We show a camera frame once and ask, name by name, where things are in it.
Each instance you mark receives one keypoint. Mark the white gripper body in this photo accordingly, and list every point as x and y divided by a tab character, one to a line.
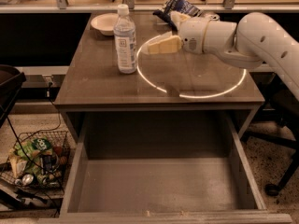
192	34

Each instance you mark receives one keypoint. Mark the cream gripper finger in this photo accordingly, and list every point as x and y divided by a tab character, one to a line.
171	44
177	18

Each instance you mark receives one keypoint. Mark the clear plastic water bottle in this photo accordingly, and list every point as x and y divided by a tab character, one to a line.
125	41

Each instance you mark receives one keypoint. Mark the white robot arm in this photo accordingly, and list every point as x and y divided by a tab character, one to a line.
256	39

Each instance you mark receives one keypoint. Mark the open grey top drawer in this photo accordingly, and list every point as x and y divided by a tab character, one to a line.
165	167

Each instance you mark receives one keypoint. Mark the dark blue chip bag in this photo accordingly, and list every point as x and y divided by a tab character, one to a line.
181	6

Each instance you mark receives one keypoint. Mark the green white soda can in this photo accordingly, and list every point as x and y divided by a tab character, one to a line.
212	16

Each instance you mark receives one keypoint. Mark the white bowl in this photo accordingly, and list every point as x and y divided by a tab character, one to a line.
104	23

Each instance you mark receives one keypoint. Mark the black office chair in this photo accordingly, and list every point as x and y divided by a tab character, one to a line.
287	107

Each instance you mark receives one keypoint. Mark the black bin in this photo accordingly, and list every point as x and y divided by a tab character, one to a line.
11	80

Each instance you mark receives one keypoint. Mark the wall power outlet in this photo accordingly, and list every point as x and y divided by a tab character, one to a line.
48	80

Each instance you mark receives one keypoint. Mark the wire basket with snacks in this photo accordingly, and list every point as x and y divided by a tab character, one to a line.
37	160

